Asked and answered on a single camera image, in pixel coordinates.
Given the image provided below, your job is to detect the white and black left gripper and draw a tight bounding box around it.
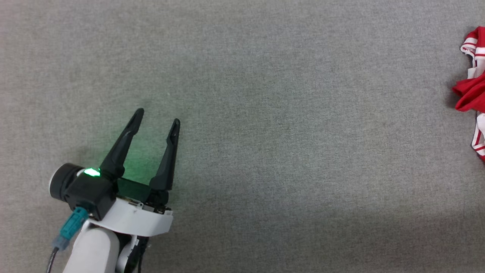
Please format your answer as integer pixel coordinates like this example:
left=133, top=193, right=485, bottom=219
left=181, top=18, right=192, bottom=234
left=89, top=108, right=181, bottom=237

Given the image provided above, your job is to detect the red and white garment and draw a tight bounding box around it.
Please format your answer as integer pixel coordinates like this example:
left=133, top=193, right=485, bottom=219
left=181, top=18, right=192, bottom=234
left=452, top=26, right=485, bottom=162

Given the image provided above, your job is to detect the grey fabric sofa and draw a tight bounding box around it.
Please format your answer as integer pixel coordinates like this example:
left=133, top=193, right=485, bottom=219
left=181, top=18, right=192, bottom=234
left=0, top=0, right=485, bottom=273

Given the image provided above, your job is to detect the teal plug camera cable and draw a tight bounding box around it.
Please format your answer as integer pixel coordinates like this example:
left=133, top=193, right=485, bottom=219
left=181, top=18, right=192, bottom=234
left=45, top=206, right=90, bottom=273

